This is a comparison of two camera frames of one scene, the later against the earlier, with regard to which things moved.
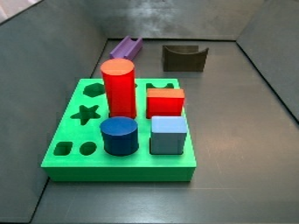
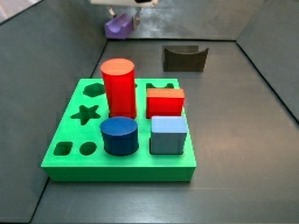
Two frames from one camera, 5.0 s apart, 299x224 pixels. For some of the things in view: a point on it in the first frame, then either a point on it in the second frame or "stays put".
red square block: [164, 101] stays put
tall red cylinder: [118, 73] stays put
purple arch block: [127, 48] → [119, 27]
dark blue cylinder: [121, 136] stays put
